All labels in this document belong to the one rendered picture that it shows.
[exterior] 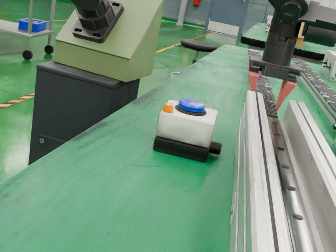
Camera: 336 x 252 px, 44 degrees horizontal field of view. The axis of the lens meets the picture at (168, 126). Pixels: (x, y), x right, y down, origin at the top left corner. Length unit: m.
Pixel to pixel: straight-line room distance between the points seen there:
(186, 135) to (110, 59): 0.44
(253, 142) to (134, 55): 0.56
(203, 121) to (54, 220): 0.26
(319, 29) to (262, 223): 0.59
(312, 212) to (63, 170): 0.28
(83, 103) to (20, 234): 0.62
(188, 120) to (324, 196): 0.24
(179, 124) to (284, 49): 0.34
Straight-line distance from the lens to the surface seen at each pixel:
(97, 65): 1.01
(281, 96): 0.88
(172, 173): 0.55
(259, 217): 0.32
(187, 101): 0.62
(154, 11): 1.04
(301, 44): 2.95
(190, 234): 0.43
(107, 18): 1.01
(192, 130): 0.59
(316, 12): 0.85
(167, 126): 0.59
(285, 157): 0.54
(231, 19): 11.81
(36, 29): 4.76
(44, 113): 1.05
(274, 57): 0.86
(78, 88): 0.99
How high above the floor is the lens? 1.01
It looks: 18 degrees down
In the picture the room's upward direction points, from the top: 11 degrees clockwise
